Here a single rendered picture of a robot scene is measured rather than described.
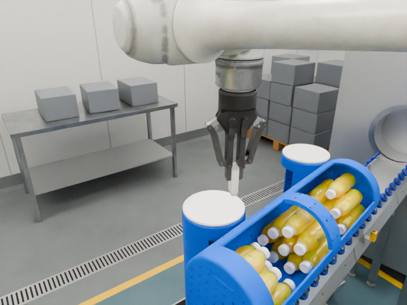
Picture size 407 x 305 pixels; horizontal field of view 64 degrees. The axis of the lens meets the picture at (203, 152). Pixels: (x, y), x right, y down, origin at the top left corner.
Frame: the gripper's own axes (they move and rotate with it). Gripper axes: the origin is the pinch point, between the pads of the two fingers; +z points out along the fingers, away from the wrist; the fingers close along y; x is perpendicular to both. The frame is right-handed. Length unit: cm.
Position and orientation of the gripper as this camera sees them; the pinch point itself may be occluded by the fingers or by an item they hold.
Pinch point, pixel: (233, 178)
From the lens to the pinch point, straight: 71.8
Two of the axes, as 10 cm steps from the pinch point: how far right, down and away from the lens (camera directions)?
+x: 1.9, 4.1, -8.9
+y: -9.8, 0.7, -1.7
